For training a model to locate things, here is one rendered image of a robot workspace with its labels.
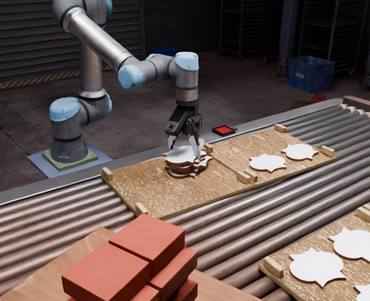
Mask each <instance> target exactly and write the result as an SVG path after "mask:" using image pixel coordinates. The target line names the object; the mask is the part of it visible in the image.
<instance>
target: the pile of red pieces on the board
mask: <svg viewBox="0 0 370 301"><path fill-rule="evenodd" d="M184 245H185V229H182V228H180V227H177V226H175V225H172V224H170V223H167V222H164V221H162V220H160V219H157V218H155V217H152V216H149V215H147V214H144V213H142V214H141V215H140V216H139V217H137V218H136V219H134V221H132V222H131V223H129V224H128V225H127V226H126V227H124V228H123V229H122V230H120V231H119V232H118V233H117V234H115V235H114V236H113V237H112V238H110V239H109V240H108V243H107V242H104V243H103V244H102V245H100V246H99V247H98V248H96V249H95V250H93V251H92V252H91V253H90V254H88V255H87V256H85V258H83V259H82V260H80V261H79V262H78V263H77V264H75V265H74V266H73V267H71V268H70V269H69V270H67V271H66V272H65V273H64V274H62V276H61V277H62V284H63V291H64V292H65V293H66V294H68V295H70V296H71V297H70V298H69V299H68V300H66V301H194V300H195V299H196V298H197V295H198V283H197V282H195V281H193V280H191V279H189V278H188V276H189V275H190V273H191V272H192V271H193V270H194V269H195V268H196V267H197V256H198V252H197V251H195V250H193V249H191V248H188V247H186V246H184Z"/></svg>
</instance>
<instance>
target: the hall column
mask: <svg viewBox="0 0 370 301"><path fill-rule="evenodd" d="M298 5H299V0H284V1H283V12H282V23H281V29H280V41H279V50H280V54H279V59H278V62H277V73H276V74H275V75H273V73H271V75H270V76H266V78H268V79H272V80H275V81H279V82H285V81H286V79H287V73H288V72H287V70H288V60H289V59H290V58H292V55H293V45H294V39H295V29H296V20H297V14H298Z"/></svg>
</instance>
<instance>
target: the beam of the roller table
mask: <svg viewBox="0 0 370 301"><path fill-rule="evenodd" d="M342 103H343V99H339V98H333V99H329V100H325V101H322V102H318V103H315V104H312V105H308V106H304V107H300V108H297V109H293V110H289V111H287V112H283V113H279V114H276V115H272V116H268V117H265V118H261V119H257V120H255V121H251V122H247V123H244V124H240V125H236V126H233V127H230V128H236V129H238V130H237V131H236V133H235V134H232V135H229V136H225V137H221V136H219V135H217V134H215V133H209V134H204V135H202V136H199V139H203V140H204V142H206V143H208V144H212V143H216V142H220V141H223V140H226V139H230V138H232V137H236V136H240V135H242V134H246V133H249V132H253V131H256V130H260V129H262V128H266V127H270V126H272V125H275V124H279V123H283V122H286V121H290V120H292V119H296V118H300V117H302V116H306V115H309V114H312V113H316V112H320V111H322V110H326V109H330V108H333V107H336V106H338V105H341V104H342ZM174 146H176V147H181V146H192V145H191V143H190V142H189V139H187V140H183V141H180V142H176V143H174V144H173V147H174ZM166 152H169V147H168V145H166V146H162V147H159V148H155V149H151V150H148V151H144V152H141V153H137V154H134V155H130V156H126V157H124V158H119V159H115V160H113V161H109V162H105V163H102V164H98V165H94V166H91V167H87V168H83V169H81V170H77V171H73V172H70V173H66V174H62V175H59V176H56V177H52V178H49V179H45V180H41V181H38V182H34V183H30V184H28V185H24V186H20V187H17V188H13V189H9V190H6V191H2V192H0V207H3V206H5V205H9V204H13V203H15V202H19V201H22V200H26V199H29V198H33V197H35V196H39V195H43V194H46V193H49V192H52V191H56V190H59V189H63V188H66V187H69V186H73V185H76V184H79V183H82V182H86V181H89V180H93V179H96V178H99V177H101V173H102V168H104V167H107V168H108V169H109V170H110V171H112V170H116V169H119V168H123V167H127V166H130V165H134V164H138V163H141V162H145V161H150V160H152V159H157V158H161V157H163V156H162V153H166Z"/></svg>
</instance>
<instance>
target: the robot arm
mask: <svg viewBox="0 0 370 301"><path fill-rule="evenodd" d="M52 12H53V16H54V18H55V20H56V22H57V23H58V24H59V25H60V27H62V28H63V29H64V30H65V31H66V32H68V33H73V34H74V35H75V36H76V37H77V38H78V39H79V59H80V74H81V88H79V89H78V91H77V95H78V98H77V99H76V98H74V97H66V98H64V97H63V98H60V99H57V100H55V101H54V102H52V104H51V105H50V120H51V129H52V134H53V142H52V145H51V150H50V153H51V158H52V159H53V160H54V161H56V162H61V163H72V162H78V161H80V160H82V159H84V158H85V157H87V155H88V147H87V145H86V142H85V140H84V138H83V136H82V127H85V126H87V125H90V124H92V123H94V122H97V121H101V120H102V119H104V118H106V117H107V116H108V115H109V114H110V113H111V110H112V101H111V100H110V99H109V98H110V96H109V95H108V94H107V93H106V90H105V89H104V88H102V60H103V61H104V62H106V63H107V64H108V65H109V66H110V67H111V68H113V70H115V71H116V72H117V73H118V80H119V82H120V83H121V86H122V87H123V88H125V89H127V90H132V89H136V88H140V87H142V86H144V85H147V84H150V83H152V82H155V81H158V80H161V79H163V78H166V79H171V80H175V87H176V89H175V90H176V104H177V107H176V109H175V111H174V112H173V114H172V115H171V117H170V119H169V120H168V122H167V124H166V126H165V127H164V131H165V133H166V134H167V135H168V136H167V138H168V147H169V151H170V150H172V149H173V144H174V143H175V140H176V139H177V138H178V137H179V135H180V133H182V134H185V135H186V136H187V135H189V133H190V135H191V137H190V138H189V142H190V143H191V145H192V149H193V151H194V154H195V157H196V158H197V159H200V156H201V149H202V147H203V146H204V140H203V139H199V133H198V130H200V129H202V127H203V114H200V113H198V100H199V97H198V69H199V65H198V55H196V53H192V52H180V53H177V54H176V56H175V57H170V56H165V55H162V54H151V55H149V57H147V58H146V60H144V61H141V62H140V61H139V60H138V59H137V58H135V57H134V56H133V55H132V54H131V53H130V52H128V51H127V50H126V49H125V48H124V47H123V46H121V45H120V44H119V43H118V42H117V41H116V40H115V39H113V38H112V37H111V36H110V35H108V34H107V33H106V32H105V31H104V30H103V28H104V27H105V26H106V19H107V18H108V17H109V16H110V14H111V13H112V2H111V0H53V3H52ZM200 120H201V126H200ZM197 129H198V130H197Z"/></svg>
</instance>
